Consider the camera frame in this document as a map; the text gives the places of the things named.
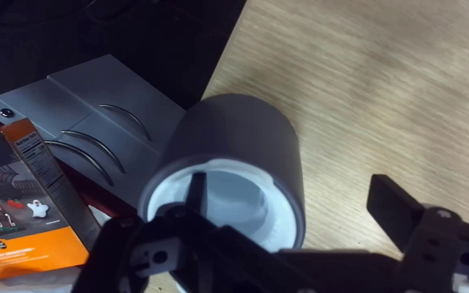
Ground orange printed cardboard box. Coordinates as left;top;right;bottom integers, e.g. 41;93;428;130
0;117;103;285

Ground gray plastic case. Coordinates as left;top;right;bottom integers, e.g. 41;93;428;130
0;54;187;210

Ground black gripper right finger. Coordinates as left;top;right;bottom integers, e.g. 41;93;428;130
365;173;430;254

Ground gray cup white insert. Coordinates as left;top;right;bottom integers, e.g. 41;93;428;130
137;93;308;254

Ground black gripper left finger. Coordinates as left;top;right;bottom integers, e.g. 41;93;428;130
186;171;210;215

